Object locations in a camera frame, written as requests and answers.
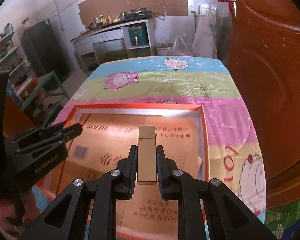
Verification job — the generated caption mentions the opaque orange bottle cap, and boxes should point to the opaque orange bottle cap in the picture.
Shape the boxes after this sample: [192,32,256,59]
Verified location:
[64,120,76,128]

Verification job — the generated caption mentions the shallow cardboard tray box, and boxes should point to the shallow cardboard tray box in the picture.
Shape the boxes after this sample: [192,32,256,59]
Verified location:
[39,103,207,239]

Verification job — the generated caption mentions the green metal table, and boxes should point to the green metal table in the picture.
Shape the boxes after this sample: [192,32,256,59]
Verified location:
[7,72,70,127]

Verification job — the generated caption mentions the green beverage carton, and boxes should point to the green beverage carton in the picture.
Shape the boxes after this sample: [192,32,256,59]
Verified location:
[264,200,300,239]

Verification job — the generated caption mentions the colourful cartoon tablecloth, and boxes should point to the colourful cartoon tablecloth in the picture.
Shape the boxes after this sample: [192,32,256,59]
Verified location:
[56,56,266,220]

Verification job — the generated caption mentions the dark refrigerator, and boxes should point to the dark refrigerator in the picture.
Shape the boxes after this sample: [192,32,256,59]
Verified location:
[21,19,70,82]

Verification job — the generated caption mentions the kitchen storage shelf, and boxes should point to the kitchen storage shelf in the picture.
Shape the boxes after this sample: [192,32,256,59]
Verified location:
[0,23,34,101]

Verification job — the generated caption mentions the kitchen counter cabinet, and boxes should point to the kitchen counter cabinet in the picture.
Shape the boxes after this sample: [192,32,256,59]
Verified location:
[71,18,156,73]

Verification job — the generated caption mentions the black gas stove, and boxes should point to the black gas stove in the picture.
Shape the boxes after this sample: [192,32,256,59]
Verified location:
[122,8,152,22]

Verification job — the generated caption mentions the white sack bag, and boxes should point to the white sack bag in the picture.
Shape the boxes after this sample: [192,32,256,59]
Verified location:
[192,3,217,59]

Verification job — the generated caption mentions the wooden door right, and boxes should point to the wooden door right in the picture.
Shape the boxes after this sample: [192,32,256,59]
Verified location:
[227,0,300,202]

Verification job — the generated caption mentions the cardboard wall sheets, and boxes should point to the cardboard wall sheets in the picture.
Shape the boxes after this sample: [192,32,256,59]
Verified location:
[78,0,189,27]

